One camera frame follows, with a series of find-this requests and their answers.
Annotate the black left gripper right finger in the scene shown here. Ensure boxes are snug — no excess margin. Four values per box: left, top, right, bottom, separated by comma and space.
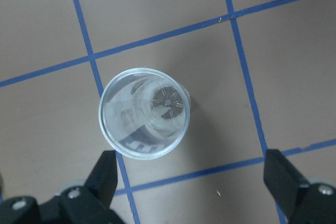
263, 149, 310, 220

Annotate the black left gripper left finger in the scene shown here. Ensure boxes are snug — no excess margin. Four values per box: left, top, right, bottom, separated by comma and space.
84, 151, 118, 212

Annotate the clear tennis ball can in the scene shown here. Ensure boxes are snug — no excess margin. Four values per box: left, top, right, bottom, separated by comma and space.
98, 68, 191, 160

